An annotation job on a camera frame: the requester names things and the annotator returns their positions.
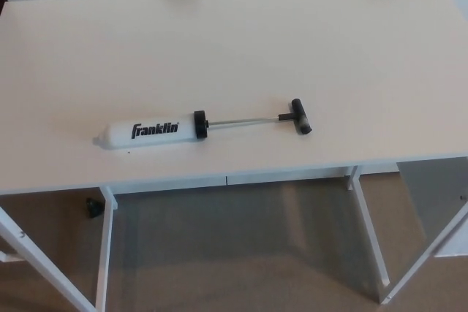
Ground white Franklin air pump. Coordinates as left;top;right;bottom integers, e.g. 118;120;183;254
91;98;314;151

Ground small black floor object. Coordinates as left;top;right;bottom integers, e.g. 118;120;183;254
85;197;105;218

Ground white desk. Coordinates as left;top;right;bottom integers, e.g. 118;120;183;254
0;0;468;312

